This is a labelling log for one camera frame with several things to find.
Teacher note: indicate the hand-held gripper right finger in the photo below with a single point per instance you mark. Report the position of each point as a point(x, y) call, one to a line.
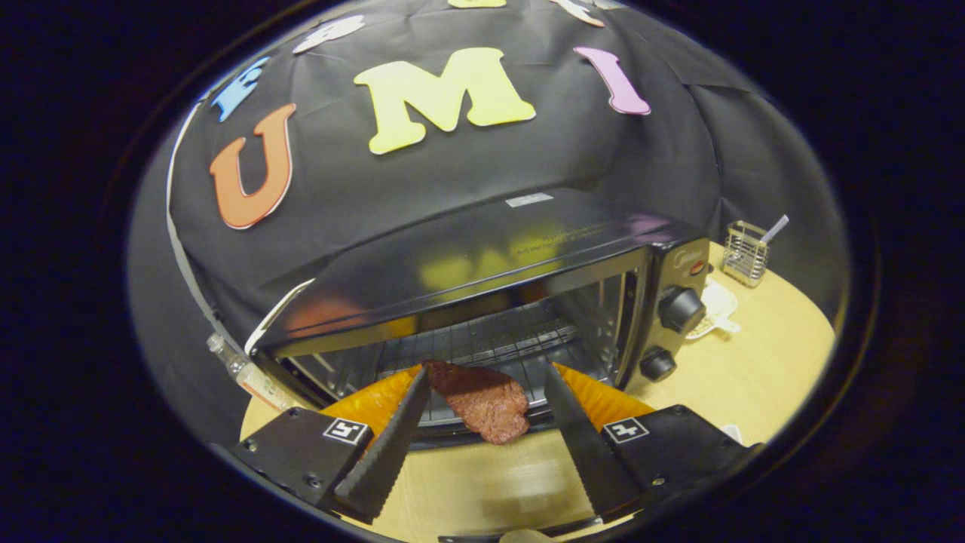
point(588, 445)

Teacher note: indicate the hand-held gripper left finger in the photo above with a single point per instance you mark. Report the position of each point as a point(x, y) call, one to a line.
point(388, 445)

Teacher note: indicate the brown meat slice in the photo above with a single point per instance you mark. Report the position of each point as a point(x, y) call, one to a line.
point(486, 403)

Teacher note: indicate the black toaster oven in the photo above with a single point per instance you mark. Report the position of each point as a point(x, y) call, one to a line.
point(482, 249)

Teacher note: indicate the white pop-up toaster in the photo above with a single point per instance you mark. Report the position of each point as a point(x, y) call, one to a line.
point(275, 313)

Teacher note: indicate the clear glass bottle orange label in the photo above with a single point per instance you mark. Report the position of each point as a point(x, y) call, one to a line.
point(252, 377)

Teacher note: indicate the white divided dish with grains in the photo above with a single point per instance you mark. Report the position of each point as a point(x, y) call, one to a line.
point(716, 305)

